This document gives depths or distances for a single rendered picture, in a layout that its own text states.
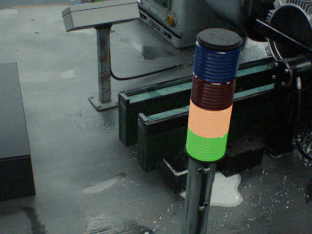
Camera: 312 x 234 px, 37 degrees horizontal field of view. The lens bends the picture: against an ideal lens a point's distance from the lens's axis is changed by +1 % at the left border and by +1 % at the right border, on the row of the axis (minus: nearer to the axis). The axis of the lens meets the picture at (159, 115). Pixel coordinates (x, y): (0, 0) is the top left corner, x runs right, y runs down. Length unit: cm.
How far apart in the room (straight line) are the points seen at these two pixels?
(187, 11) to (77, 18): 51
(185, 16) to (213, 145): 88
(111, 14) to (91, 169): 36
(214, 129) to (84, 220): 37
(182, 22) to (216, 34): 89
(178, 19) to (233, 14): 28
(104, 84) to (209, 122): 60
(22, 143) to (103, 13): 37
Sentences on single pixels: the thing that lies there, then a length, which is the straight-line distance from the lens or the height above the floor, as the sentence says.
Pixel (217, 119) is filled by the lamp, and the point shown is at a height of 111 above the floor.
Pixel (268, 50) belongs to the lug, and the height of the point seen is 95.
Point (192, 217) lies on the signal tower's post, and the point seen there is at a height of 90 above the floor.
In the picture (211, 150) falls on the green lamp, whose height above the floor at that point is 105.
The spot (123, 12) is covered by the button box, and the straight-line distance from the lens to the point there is 113.
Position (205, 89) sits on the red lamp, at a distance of 62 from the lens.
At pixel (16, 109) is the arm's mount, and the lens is 104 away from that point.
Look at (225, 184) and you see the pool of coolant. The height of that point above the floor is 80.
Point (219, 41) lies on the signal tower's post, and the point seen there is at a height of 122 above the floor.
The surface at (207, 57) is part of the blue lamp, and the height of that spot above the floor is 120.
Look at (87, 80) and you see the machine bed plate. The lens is 135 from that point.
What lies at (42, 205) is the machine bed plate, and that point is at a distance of 96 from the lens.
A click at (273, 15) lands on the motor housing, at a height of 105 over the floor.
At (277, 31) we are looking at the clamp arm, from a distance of 116.
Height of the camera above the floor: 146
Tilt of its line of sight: 34 degrees down
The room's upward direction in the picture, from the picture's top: 3 degrees clockwise
